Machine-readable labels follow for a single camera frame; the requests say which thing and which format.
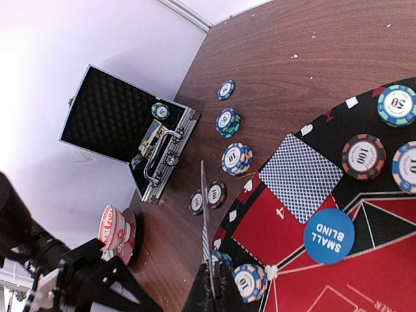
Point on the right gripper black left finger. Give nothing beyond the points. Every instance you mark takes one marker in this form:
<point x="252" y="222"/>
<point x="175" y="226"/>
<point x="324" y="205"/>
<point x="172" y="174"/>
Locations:
<point x="200" y="297"/>

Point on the aluminium poker case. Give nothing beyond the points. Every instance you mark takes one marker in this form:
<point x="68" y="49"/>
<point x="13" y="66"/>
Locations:
<point x="109" y="116"/>

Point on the round red black poker mat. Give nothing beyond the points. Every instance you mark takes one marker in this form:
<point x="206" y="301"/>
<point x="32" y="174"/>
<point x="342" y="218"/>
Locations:
<point x="379" y="272"/>

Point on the blue small blind button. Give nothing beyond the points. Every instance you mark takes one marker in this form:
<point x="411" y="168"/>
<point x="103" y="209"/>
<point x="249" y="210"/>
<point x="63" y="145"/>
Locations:
<point x="329" y="236"/>

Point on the black gold card box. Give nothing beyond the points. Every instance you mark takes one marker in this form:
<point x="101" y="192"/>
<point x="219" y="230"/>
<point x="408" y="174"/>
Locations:
<point x="150" y="139"/>

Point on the green chips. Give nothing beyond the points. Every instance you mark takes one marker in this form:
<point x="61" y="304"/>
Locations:
<point x="396" y="105"/>
<point x="223" y="258"/>

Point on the red black chips seat five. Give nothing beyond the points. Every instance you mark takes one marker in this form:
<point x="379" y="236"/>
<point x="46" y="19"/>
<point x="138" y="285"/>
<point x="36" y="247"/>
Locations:
<point x="363" y="157"/>

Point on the card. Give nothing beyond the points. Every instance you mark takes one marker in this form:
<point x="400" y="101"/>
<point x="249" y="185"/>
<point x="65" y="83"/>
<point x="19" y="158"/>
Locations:
<point x="300" y="177"/>
<point x="207" y="257"/>

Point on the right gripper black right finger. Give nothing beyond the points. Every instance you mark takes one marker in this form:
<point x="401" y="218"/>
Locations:
<point x="226" y="296"/>

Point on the green white chip stack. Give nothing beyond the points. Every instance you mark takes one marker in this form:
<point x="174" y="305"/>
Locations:
<point x="228" y="123"/>

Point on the white chips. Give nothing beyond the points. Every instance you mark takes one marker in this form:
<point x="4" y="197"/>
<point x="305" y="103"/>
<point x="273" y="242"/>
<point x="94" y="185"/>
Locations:
<point x="403" y="167"/>
<point x="251" y="281"/>

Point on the green chip inside case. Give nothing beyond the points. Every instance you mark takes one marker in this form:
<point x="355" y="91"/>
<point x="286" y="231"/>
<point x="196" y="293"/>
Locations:
<point x="160" y="111"/>

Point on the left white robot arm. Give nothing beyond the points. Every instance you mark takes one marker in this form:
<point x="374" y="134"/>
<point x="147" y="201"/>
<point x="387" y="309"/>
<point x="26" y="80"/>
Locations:
<point x="21" y="236"/>

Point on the single green chip on table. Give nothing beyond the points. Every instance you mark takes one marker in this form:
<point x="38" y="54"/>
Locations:
<point x="226" y="90"/>

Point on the single red black chip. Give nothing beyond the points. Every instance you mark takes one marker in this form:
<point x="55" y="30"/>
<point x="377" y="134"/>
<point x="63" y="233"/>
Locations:
<point x="217" y="194"/>

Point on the left aluminium frame post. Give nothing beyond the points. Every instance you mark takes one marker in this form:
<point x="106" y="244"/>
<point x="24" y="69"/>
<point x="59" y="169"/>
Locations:
<point x="188" y="14"/>

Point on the red black chip stack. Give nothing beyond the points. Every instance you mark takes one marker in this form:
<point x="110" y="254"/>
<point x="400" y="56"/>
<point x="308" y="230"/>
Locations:
<point x="196" y="203"/>

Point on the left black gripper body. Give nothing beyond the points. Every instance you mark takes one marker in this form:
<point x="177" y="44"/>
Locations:
<point x="72" y="280"/>

